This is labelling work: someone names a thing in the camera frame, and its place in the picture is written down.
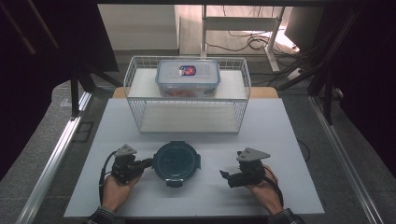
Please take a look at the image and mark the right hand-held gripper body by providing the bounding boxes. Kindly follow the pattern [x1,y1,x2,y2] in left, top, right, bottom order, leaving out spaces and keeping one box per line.
[228,147,271,189]

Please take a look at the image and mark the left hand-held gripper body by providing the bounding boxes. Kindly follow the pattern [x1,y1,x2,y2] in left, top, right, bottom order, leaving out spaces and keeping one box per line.
[110,144,146,185]

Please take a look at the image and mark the round dark lidded container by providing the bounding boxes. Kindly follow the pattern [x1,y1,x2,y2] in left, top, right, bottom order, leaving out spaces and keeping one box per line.
[151,140,202,189]

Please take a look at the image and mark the white wire two-tier rack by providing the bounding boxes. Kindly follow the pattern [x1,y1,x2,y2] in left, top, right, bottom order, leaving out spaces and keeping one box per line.
[123,55,252,134]

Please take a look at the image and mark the rectangular clear lidded container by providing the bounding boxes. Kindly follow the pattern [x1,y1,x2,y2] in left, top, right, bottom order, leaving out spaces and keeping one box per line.
[154,59,222,98]

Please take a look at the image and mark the person's right hand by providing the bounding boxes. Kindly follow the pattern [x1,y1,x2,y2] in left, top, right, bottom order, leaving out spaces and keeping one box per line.
[247,164,283,216]

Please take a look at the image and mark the person's left hand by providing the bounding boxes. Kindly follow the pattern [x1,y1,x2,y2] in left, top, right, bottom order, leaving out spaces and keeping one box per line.
[101,172,143,214]

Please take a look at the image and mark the black metal stand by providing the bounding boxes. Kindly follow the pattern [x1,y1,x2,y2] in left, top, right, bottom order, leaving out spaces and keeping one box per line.
[69,69,122,121]
[276,8,362,126]

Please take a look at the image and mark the white power strip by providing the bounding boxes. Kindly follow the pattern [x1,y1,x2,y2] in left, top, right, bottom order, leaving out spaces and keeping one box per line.
[285,67,304,82]

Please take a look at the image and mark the white cabinet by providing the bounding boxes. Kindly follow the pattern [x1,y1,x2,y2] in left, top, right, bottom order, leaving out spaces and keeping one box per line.
[97,4,181,52]

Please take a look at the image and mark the black curtain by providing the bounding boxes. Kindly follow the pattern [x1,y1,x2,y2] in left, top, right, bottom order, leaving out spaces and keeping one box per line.
[323,0,396,179]
[0,0,120,182]

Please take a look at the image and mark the dark monitor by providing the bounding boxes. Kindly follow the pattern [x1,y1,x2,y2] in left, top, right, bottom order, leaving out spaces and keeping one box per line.
[284,6,325,53]

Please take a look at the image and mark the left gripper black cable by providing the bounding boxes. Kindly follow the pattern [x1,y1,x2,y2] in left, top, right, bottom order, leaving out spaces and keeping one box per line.
[98,150,119,205]

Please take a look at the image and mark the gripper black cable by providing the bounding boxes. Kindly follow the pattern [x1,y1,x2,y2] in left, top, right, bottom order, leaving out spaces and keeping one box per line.
[262,166,285,208]
[98,150,119,205]

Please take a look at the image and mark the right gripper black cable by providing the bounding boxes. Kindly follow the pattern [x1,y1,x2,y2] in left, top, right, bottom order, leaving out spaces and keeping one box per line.
[262,166,285,208]

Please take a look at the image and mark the thin black cable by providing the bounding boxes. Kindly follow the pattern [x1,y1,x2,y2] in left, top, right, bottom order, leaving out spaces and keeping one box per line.
[297,138,312,163]

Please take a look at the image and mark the aluminium rail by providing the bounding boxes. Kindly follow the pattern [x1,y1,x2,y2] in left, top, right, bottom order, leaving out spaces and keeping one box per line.
[309,95,379,224]
[15,91,93,224]

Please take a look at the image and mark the tangle of black floor cables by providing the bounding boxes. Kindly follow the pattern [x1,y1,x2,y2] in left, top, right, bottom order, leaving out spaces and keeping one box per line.
[205,5,302,54]

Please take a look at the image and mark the white desk frame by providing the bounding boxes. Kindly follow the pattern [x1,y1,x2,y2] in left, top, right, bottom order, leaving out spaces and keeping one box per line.
[200,4,286,73]

